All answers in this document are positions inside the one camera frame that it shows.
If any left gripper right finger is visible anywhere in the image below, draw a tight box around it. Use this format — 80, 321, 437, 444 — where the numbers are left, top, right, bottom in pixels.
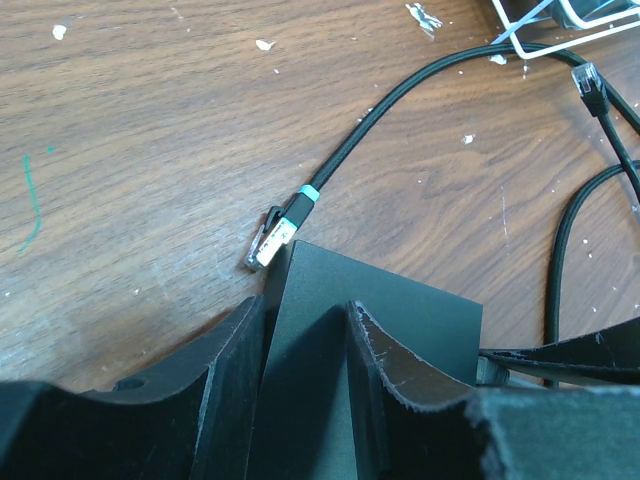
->
347, 301, 639, 479

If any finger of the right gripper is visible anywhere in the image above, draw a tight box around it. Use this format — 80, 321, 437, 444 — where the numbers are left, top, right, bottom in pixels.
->
482, 318, 639, 386

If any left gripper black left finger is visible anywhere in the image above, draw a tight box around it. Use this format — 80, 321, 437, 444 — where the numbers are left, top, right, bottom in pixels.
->
1, 296, 265, 479

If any black ethernet cable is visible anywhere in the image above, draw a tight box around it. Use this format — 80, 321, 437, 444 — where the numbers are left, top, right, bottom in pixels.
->
244, 42, 640, 273
570, 61, 640, 196
542, 159, 640, 389

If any black network switch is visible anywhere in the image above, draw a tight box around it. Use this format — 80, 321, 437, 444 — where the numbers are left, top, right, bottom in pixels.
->
247, 241, 483, 479

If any white wire dish rack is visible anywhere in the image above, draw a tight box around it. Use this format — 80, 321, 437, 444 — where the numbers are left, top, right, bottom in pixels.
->
491, 0, 639, 60

